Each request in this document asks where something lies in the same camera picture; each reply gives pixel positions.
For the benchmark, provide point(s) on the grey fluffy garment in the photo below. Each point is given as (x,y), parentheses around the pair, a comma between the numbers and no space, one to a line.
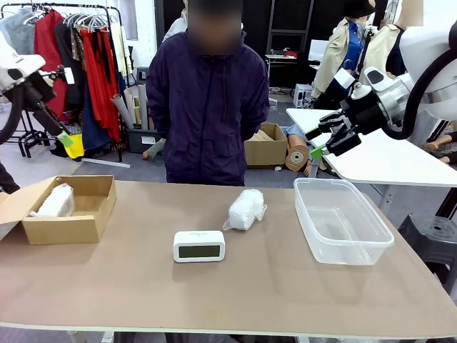
(21,35)

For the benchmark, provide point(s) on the kraft paper roll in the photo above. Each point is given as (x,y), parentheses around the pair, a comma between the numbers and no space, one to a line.
(296,159)

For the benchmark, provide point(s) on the mannequin beige coat blue shirt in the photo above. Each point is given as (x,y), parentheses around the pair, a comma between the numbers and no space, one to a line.
(332,60)

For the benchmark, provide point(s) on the open cardboard box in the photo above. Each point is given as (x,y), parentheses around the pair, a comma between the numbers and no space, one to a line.
(264,153)

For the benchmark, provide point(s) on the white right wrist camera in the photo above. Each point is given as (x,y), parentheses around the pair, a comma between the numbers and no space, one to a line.
(344,76)

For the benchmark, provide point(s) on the red jacket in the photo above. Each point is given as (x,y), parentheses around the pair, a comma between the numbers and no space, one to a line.
(46,39)

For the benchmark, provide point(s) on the white cube shelf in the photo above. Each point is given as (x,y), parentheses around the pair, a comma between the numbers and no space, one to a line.
(303,94)

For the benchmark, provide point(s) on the cream garment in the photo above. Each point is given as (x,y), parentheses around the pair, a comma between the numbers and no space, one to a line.
(118,46)

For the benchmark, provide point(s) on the navy garment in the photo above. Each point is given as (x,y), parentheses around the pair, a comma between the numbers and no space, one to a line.
(93,132)

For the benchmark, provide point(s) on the clear plastic container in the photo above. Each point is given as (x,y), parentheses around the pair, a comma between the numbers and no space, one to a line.
(342,255)

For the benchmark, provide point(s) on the clear plastic bag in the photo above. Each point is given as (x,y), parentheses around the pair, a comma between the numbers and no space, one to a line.
(246,209)

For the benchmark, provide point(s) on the bubble-wrapped clock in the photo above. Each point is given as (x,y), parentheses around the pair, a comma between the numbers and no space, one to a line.
(57,203)

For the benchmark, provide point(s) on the white digital alarm clock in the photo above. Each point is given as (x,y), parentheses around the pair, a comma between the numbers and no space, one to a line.
(198,237)

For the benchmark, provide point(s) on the person in purple jacket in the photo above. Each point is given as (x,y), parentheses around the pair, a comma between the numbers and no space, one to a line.
(207,125)

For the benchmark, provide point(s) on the black clothes rack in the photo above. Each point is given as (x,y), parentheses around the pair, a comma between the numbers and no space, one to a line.
(120,153)

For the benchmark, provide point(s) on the yellow bag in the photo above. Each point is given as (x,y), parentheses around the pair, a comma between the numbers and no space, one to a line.
(75,150)

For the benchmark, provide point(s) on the black tripod pole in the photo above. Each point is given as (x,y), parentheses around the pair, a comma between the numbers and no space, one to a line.
(365,50)

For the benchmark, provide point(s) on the grey storage bin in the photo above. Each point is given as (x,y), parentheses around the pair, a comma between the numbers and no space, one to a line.
(139,141)

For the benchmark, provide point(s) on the tall grey cardboard tube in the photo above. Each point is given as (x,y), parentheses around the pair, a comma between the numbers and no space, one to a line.
(143,107)

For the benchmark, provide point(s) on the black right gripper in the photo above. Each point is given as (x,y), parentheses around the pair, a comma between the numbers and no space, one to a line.
(367,114)

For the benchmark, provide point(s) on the white monitor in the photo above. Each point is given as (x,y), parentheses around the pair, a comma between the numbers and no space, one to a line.
(316,50)

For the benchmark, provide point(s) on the small grey stool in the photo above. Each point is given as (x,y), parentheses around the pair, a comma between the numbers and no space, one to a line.
(142,73)

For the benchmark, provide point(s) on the white table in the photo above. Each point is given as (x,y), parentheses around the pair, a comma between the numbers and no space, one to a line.
(375,160)

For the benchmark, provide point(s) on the brown cardboard box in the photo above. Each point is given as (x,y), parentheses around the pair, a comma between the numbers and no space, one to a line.
(71,228)

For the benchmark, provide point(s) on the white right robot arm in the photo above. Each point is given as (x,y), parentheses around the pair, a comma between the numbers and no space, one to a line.
(428,46)

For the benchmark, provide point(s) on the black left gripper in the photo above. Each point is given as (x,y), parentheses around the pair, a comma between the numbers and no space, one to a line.
(35,89)

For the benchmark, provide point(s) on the child mannequin in grey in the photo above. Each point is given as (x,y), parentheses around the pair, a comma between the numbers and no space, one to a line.
(157,148)

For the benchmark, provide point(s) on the black plastic stool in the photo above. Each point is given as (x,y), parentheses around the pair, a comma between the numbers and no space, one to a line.
(435,243)

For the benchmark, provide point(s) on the beige cardboard tube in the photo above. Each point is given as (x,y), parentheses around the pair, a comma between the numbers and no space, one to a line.
(129,103)

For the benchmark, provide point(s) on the mannequin cream coat navy shirt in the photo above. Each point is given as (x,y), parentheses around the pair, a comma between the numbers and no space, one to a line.
(382,46)

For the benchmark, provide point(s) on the black garment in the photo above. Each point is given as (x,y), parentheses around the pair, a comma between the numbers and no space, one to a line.
(64,43)

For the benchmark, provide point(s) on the white metal strip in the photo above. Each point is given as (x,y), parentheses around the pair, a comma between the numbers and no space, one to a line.
(107,163)

